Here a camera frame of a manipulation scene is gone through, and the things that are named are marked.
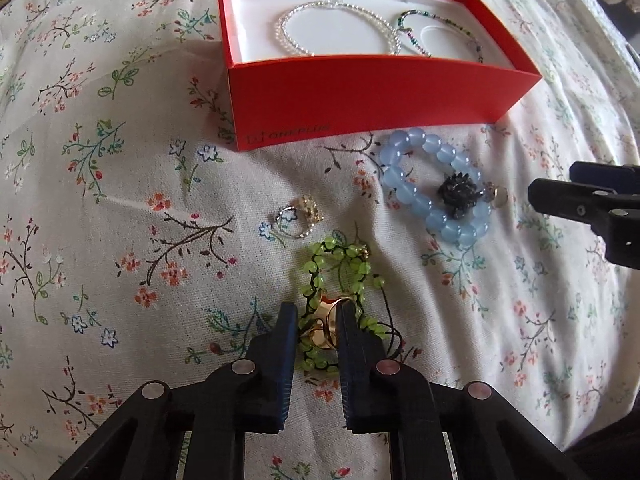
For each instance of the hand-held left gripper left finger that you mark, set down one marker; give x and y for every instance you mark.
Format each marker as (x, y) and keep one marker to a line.
(287, 360)

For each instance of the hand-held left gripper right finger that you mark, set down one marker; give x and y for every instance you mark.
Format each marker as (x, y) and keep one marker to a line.
(347, 360)

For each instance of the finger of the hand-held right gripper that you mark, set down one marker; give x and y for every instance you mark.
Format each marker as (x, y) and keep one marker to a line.
(610, 177)
(620, 230)

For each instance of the red cardboard box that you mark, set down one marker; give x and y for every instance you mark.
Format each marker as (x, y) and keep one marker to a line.
(350, 95)

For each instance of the floral bedsheet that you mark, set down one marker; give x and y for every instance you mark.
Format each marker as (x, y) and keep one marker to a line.
(100, 210)

